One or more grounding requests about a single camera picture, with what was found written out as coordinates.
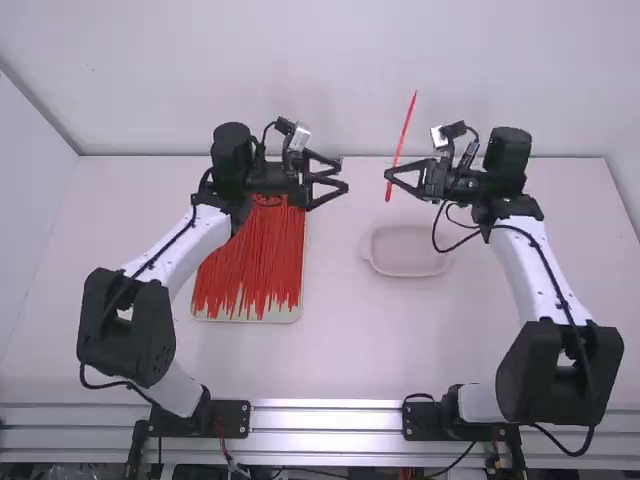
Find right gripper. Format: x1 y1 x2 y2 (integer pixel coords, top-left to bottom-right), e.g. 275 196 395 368
383 156 484 205

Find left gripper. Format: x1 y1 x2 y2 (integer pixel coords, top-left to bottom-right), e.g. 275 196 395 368
247 148 350 210

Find white dish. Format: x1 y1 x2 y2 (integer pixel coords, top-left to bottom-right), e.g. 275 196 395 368
356 224 456 279

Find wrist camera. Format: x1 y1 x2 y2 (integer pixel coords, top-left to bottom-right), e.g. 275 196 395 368
282 118 313 152
428 123 452 150

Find row of orange cable ties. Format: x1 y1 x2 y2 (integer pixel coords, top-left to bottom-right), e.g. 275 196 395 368
192 192 307 321

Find orange cable tie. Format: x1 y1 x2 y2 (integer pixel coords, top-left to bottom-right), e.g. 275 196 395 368
383 89 420 203

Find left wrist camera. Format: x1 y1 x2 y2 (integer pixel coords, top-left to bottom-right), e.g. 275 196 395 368
282 118 313 152

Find black cable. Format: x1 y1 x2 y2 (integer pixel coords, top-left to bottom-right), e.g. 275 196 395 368
430 198 495 254
78 363 152 402
528 420 599 459

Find pale tray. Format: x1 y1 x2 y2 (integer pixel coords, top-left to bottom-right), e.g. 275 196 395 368
188 199 308 325

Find silver rails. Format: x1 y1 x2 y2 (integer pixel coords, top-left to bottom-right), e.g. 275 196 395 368
0 397 640 472

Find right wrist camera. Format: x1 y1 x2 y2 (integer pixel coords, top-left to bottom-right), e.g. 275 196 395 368
428 123 452 150

